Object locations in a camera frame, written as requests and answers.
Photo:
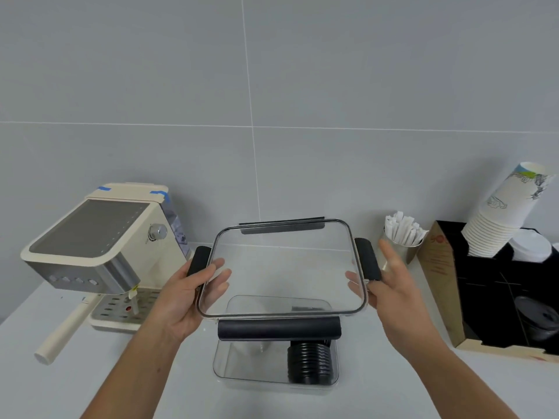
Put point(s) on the container lid with black clips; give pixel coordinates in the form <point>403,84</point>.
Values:
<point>284,266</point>

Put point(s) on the person's left hand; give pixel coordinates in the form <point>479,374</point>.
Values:
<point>179,305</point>

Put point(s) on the cream espresso machine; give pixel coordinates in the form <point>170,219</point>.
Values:
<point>144,257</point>

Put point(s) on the black lids inside organizer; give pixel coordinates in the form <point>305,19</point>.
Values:
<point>537,318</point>

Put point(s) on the white lids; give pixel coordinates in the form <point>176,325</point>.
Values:
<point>530,246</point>

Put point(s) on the person's right hand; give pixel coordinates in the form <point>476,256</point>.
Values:
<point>406,314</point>

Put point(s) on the black cardboard cup organizer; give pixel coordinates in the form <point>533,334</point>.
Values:
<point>480,301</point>

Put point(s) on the stack of white paper cups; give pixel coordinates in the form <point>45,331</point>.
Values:
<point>502,213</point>

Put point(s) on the person's left forearm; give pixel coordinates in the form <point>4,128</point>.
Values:
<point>131,379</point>

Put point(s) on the clear plastic container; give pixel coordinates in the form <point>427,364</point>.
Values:
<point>244,362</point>

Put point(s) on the bundle of white wrapped straws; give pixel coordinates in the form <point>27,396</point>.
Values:
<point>406,231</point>

